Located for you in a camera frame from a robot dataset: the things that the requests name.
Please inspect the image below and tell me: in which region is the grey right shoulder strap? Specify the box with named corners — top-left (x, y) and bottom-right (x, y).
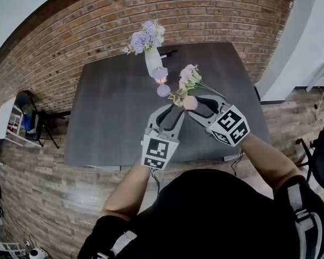
top-left (287, 183), bottom-right (323, 259)

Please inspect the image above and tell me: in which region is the blue cloth bundle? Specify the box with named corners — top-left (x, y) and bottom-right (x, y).
top-left (23, 114), bottom-right (33, 131)

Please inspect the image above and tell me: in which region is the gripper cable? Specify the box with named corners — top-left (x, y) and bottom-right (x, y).
top-left (150, 168), bottom-right (161, 196)
top-left (231, 149), bottom-right (244, 176)

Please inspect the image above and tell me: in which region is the white ceramic vase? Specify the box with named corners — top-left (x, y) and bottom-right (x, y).
top-left (144, 49), bottom-right (164, 78)

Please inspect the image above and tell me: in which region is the white round robot toy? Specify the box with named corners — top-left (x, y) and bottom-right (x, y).
top-left (29, 247), bottom-right (47, 259)

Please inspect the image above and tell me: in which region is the grey left shoulder strap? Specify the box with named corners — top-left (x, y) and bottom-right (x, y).
top-left (97, 230), bottom-right (138, 259)

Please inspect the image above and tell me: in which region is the person's right forearm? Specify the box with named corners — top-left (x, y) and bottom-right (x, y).
top-left (241, 133), bottom-right (305, 199)

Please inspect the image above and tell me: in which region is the person's left forearm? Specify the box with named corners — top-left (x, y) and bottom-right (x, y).
top-left (101, 160), bottom-right (152, 222)

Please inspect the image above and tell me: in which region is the purple lantern lamp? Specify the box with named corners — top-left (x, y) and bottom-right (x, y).
top-left (151, 66), bottom-right (171, 97)

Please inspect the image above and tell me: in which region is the white desk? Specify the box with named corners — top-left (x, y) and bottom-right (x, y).
top-left (306, 59), bottom-right (324, 93)

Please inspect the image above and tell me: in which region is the grey shoulder strap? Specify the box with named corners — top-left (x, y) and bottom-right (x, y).
top-left (97, 230), bottom-right (138, 259)
top-left (287, 183), bottom-right (323, 259)

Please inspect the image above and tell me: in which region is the black marker pen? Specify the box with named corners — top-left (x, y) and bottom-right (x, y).
top-left (159, 49), bottom-right (178, 58)

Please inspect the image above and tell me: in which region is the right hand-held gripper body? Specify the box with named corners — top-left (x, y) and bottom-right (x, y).
top-left (205, 104), bottom-right (251, 147)

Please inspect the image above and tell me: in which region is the white shelf rack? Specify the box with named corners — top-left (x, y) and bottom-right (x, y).
top-left (0, 96), bottom-right (44, 148)

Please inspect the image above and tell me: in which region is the small pink round object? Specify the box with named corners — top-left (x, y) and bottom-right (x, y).
top-left (183, 96), bottom-right (198, 113)

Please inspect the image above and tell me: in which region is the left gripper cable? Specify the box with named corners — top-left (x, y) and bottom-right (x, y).
top-left (150, 168), bottom-right (161, 196)

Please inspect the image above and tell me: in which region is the black folding chair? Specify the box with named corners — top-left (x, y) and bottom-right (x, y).
top-left (16, 90), bottom-right (71, 149)

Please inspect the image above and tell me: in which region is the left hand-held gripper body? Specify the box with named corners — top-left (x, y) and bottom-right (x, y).
top-left (140, 122), bottom-right (180, 170)

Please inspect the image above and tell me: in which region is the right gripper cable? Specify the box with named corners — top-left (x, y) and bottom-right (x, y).
top-left (231, 149), bottom-right (244, 176)

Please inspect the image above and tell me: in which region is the purple artificial flower bouquet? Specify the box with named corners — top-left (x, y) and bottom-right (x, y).
top-left (121, 19), bottom-right (166, 56)

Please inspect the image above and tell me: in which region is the loose pink flower bouquet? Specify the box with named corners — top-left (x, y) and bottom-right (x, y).
top-left (168, 63), bottom-right (229, 108)

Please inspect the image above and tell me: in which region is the person's black shirt torso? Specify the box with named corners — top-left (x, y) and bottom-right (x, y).
top-left (78, 168), bottom-right (324, 259)

